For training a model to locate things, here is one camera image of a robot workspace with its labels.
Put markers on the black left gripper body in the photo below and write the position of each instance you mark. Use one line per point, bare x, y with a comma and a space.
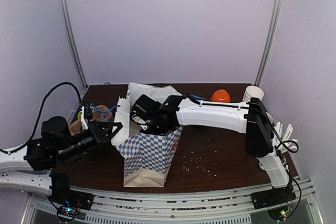
81, 147

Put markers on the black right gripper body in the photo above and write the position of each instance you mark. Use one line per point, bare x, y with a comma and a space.
151, 127

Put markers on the blue checkered paper bag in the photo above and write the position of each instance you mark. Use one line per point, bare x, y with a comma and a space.
147, 156

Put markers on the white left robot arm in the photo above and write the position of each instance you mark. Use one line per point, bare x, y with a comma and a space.
21, 167

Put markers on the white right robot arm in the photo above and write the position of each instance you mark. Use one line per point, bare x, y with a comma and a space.
263, 140

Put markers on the orange plastic bowl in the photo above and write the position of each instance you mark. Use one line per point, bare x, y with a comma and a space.
221, 96

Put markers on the white paper cup stack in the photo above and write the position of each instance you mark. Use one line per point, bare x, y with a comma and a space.
253, 92

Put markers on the ceramic mug with coral print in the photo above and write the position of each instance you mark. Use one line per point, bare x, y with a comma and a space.
270, 118

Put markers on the metal front rail base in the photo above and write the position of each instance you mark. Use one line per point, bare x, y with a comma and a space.
219, 206

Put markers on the right aluminium frame post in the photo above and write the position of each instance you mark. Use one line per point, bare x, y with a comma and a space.
270, 41

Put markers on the aluminium frame post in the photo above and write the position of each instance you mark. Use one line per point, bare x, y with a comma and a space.
72, 43
270, 41

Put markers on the left aluminium frame post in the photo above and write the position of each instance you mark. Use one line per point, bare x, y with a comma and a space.
72, 43

